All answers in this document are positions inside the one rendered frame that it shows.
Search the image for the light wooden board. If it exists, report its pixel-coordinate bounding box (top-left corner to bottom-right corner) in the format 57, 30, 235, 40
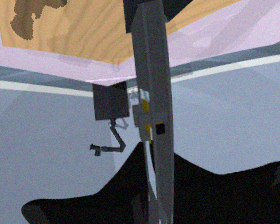
0, 0, 241, 66

